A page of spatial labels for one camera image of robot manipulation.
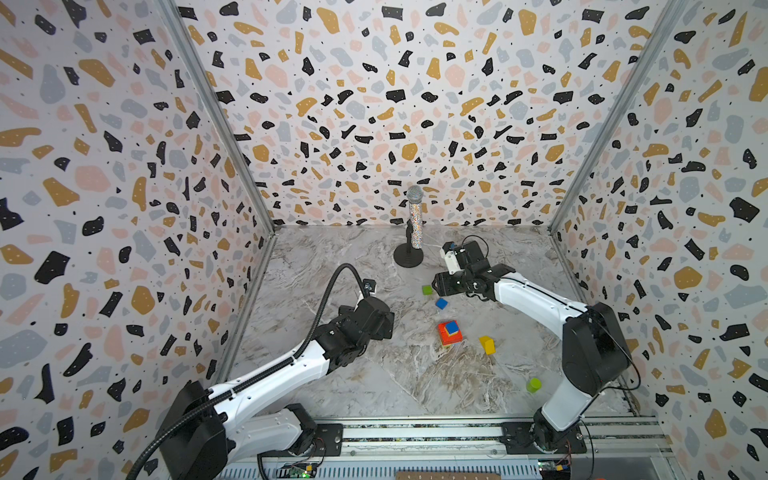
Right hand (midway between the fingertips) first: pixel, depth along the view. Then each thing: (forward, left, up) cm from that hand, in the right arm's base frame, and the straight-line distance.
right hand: (433, 277), depth 91 cm
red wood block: (-15, -4, -11) cm, 19 cm away
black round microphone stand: (+19, +9, -12) cm, 24 cm away
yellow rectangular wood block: (-16, -16, -12) cm, 26 cm away
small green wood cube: (+4, +1, -13) cm, 13 cm away
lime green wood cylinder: (-28, -27, -10) cm, 40 cm away
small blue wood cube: (-10, -6, -13) cm, 18 cm away
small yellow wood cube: (-14, -5, -8) cm, 17 cm away
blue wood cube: (-1, -3, -13) cm, 14 cm away
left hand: (-13, +17, +3) cm, 21 cm away
